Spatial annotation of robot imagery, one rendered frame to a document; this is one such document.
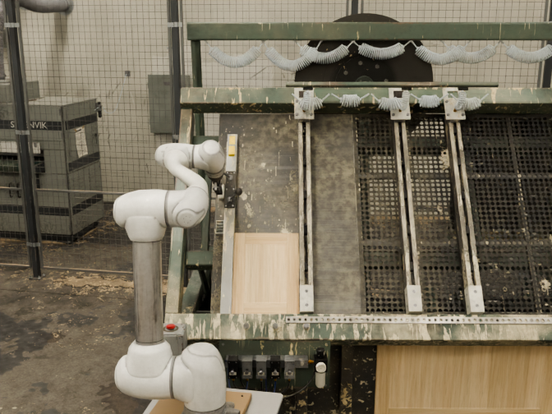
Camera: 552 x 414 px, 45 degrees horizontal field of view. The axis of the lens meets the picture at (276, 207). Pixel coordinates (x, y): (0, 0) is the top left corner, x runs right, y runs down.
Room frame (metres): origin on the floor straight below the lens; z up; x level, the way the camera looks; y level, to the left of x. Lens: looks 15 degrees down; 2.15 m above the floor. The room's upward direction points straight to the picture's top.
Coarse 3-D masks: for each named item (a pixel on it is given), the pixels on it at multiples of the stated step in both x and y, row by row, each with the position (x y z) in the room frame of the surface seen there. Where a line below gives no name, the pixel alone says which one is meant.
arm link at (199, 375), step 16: (192, 352) 2.15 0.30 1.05; (208, 352) 2.15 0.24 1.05; (176, 368) 2.13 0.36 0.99; (192, 368) 2.11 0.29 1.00; (208, 368) 2.11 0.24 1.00; (224, 368) 2.19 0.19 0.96; (176, 384) 2.11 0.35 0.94; (192, 384) 2.10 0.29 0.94; (208, 384) 2.10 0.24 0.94; (224, 384) 2.15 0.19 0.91; (192, 400) 2.10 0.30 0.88; (208, 400) 2.10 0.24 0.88; (224, 400) 2.16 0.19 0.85
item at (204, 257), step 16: (192, 144) 3.45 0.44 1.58; (368, 144) 3.44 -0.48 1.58; (384, 144) 3.44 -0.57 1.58; (416, 144) 3.44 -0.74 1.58; (432, 144) 3.44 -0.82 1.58; (464, 144) 3.42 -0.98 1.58; (480, 144) 3.44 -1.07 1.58; (528, 144) 3.44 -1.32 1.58; (544, 144) 3.44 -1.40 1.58; (208, 192) 3.29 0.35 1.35; (208, 208) 3.23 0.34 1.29; (208, 224) 3.18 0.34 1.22; (208, 240) 3.13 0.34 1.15; (192, 256) 3.05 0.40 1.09; (208, 256) 3.05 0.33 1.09; (368, 256) 3.04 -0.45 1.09; (384, 256) 3.04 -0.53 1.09; (512, 256) 3.04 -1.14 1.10; (544, 256) 3.04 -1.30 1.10
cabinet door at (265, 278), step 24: (240, 240) 3.05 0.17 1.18; (264, 240) 3.05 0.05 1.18; (288, 240) 3.04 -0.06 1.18; (240, 264) 2.97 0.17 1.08; (264, 264) 2.97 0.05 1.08; (288, 264) 2.96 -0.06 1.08; (240, 288) 2.89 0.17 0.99; (264, 288) 2.89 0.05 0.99; (288, 288) 2.89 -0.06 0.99; (240, 312) 2.82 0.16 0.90; (264, 312) 2.82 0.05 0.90; (288, 312) 2.82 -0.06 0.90
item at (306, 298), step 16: (304, 96) 3.32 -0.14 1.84; (304, 112) 3.40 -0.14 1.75; (304, 128) 3.39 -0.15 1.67; (304, 144) 3.36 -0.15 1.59; (304, 160) 3.27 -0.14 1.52; (304, 176) 3.25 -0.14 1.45; (304, 192) 3.16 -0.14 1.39; (304, 208) 3.13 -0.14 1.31; (304, 224) 3.08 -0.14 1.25; (304, 240) 3.03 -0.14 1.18; (304, 256) 2.97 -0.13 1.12; (304, 272) 2.89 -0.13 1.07; (304, 288) 2.84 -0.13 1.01; (304, 304) 2.79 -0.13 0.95
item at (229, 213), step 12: (228, 144) 3.36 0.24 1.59; (228, 156) 3.32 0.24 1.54; (228, 168) 3.27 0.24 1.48; (228, 216) 3.10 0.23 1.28; (228, 228) 3.06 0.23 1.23; (228, 240) 3.03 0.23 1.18; (228, 252) 2.99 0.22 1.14; (228, 264) 2.95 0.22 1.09; (228, 276) 2.91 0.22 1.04; (228, 288) 2.87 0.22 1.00; (228, 300) 2.84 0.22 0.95; (228, 312) 2.80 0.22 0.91
